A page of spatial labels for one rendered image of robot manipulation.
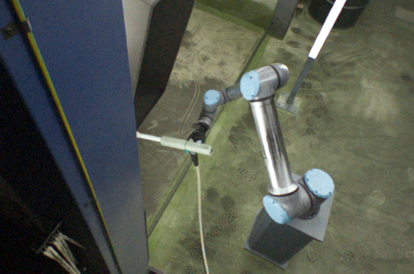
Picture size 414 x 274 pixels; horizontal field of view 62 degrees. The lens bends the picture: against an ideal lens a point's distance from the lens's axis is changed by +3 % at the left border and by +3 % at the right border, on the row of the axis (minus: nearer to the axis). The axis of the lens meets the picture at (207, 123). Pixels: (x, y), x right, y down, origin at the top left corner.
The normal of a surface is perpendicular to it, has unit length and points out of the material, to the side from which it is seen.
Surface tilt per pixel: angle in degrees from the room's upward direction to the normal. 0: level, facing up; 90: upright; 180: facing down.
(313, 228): 0
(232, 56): 0
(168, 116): 0
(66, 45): 90
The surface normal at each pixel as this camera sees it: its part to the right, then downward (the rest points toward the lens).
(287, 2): -0.42, 0.71
